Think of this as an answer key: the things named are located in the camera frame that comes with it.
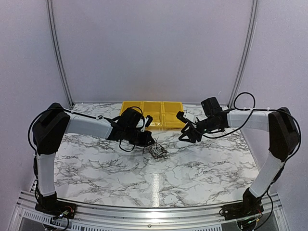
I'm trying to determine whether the right aluminium corner post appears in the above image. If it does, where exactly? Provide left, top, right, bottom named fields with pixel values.
left=228, top=0, right=259, bottom=107

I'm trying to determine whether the aluminium corner post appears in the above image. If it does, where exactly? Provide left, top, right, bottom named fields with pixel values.
left=46, top=0, right=74, bottom=108
left=228, top=0, right=259, bottom=107

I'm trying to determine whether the left aluminium corner post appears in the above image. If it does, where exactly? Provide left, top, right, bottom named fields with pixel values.
left=46, top=0, right=74, bottom=108

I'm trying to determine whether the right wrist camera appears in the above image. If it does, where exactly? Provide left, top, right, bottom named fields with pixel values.
left=176, top=111, right=196, bottom=123

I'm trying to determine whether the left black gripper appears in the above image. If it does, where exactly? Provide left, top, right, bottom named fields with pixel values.
left=125, top=127, right=155, bottom=147

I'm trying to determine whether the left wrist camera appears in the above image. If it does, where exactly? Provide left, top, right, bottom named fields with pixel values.
left=136, top=115, right=153, bottom=132

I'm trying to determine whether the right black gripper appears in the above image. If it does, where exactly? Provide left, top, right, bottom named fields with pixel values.
left=179, top=116, right=219, bottom=143

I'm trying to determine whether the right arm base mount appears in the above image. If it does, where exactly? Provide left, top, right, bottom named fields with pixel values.
left=218, top=202, right=264, bottom=220

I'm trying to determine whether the aluminium front frame rail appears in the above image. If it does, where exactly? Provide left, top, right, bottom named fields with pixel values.
left=8, top=191, right=290, bottom=231

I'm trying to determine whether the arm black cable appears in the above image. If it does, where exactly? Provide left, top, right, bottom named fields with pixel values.
left=27, top=109, right=135, bottom=153
left=199, top=92, right=302, bottom=167

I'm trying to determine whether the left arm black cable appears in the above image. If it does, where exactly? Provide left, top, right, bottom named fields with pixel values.
left=27, top=109, right=135, bottom=153

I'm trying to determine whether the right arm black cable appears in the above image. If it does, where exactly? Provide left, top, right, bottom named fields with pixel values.
left=199, top=92, right=302, bottom=167

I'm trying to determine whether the right yellow bin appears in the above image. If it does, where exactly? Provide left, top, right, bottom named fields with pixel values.
left=162, top=102, right=184, bottom=129

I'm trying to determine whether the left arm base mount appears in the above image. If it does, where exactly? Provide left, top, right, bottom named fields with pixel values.
left=35, top=201, right=77, bottom=219

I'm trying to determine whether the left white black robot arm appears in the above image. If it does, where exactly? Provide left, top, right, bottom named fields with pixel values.
left=27, top=103, right=154, bottom=214

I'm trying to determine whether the middle yellow bin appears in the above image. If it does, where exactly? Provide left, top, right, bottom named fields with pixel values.
left=143, top=101, right=163, bottom=128

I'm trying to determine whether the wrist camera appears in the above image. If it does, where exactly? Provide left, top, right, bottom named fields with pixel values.
left=136, top=115, right=153, bottom=132
left=176, top=111, right=196, bottom=123

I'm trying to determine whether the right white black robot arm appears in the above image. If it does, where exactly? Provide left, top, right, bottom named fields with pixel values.
left=176, top=97, right=301, bottom=216

